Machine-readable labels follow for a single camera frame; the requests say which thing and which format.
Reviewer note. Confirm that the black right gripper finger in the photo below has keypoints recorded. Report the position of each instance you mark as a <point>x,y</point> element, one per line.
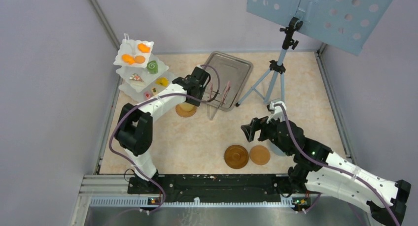
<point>258,123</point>
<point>249,131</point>

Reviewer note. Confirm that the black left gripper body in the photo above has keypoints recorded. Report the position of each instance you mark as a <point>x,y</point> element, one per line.
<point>201,89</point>

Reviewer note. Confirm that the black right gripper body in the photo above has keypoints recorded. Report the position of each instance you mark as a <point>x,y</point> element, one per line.
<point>269,131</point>

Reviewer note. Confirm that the woven rattan coaster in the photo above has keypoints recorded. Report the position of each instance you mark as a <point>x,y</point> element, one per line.
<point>185,110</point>

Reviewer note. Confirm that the dark wooden round coaster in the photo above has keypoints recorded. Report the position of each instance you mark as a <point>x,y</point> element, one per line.
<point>236,156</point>

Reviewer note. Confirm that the yellow cake wedge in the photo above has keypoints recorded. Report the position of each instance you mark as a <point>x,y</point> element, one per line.
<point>162,81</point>

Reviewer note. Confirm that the pink cat-paw tongs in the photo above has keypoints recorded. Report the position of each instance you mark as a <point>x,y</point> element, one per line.
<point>218,100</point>

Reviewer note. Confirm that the yellow square cake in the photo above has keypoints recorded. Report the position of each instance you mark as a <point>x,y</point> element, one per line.
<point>154,91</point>

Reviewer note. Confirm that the green swirl roll cake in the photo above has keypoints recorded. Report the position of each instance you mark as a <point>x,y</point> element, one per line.
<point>152,67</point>

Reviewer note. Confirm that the pink cake slice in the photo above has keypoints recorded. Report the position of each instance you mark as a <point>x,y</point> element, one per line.
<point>148,95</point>

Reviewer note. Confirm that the white strawberry cake slice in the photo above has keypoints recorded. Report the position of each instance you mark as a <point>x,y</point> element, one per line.
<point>136,80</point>

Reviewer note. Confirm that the round brown cookie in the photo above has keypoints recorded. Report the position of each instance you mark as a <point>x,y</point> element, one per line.
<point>139,59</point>

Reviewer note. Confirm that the orange fish pastry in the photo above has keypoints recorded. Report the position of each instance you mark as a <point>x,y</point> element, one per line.
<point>128,59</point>
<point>143,48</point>

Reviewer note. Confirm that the light blue mug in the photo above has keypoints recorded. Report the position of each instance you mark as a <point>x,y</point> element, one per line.
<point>277,149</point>

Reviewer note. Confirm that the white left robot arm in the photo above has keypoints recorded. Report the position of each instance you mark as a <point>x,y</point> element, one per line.
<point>134,130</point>

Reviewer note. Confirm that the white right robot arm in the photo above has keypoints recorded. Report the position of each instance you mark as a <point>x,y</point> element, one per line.
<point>320,169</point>

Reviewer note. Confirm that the light wooden round coaster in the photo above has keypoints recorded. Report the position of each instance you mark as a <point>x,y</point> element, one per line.
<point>259,155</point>

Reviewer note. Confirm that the metal serving tray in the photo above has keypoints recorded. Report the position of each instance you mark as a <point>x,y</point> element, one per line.
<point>222,68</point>

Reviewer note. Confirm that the light blue tripod stand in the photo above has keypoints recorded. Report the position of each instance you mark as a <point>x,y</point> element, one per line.
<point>277,67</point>

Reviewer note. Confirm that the white three-tier dessert stand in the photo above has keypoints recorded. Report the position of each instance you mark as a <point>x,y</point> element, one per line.
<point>129,46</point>

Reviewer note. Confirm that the light blue perforated board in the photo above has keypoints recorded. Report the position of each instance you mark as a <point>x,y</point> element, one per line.
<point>344,24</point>

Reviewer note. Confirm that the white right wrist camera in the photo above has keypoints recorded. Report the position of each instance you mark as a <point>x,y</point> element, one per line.
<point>276,109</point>

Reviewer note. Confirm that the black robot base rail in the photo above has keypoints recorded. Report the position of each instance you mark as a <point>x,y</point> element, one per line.
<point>218,188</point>

